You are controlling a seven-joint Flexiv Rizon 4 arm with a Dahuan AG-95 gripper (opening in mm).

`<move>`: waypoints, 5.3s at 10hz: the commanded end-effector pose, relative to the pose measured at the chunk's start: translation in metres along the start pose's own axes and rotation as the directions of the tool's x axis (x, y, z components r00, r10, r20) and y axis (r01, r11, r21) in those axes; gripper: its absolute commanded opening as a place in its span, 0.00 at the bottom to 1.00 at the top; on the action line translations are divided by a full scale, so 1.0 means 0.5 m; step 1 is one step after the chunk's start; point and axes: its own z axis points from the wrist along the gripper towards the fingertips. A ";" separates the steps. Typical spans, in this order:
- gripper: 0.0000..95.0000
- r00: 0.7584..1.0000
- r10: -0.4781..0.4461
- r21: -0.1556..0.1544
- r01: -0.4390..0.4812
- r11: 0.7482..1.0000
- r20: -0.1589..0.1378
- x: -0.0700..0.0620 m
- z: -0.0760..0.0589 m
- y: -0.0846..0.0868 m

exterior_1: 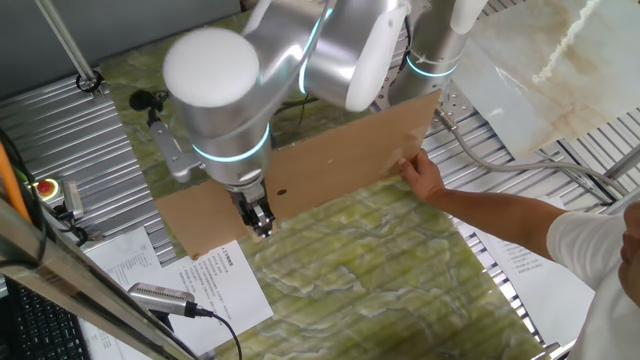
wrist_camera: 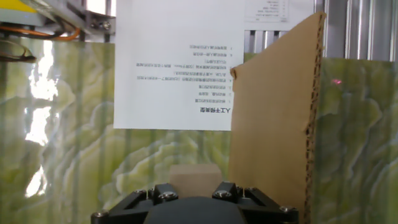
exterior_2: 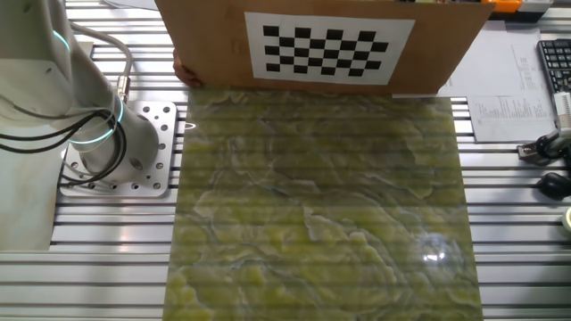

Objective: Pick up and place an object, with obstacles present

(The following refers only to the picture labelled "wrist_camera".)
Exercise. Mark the small wooden cube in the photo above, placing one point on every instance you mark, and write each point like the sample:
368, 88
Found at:
194, 180

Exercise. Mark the white paper with text list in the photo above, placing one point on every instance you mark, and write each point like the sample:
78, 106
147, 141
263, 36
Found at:
161, 31

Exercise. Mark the orange and grey device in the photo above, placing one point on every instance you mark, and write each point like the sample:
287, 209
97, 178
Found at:
15, 6

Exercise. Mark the aluminium frame bar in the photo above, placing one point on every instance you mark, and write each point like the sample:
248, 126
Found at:
93, 21

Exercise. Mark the green marble pattern mat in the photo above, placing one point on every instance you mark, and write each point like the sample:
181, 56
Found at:
77, 124

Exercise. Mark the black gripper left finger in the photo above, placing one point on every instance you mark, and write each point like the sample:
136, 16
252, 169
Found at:
133, 205

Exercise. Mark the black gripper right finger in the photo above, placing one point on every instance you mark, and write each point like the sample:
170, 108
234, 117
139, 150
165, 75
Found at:
261, 207

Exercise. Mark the cardboard sheet with checkerboard print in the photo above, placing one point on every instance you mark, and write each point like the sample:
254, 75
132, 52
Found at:
270, 124

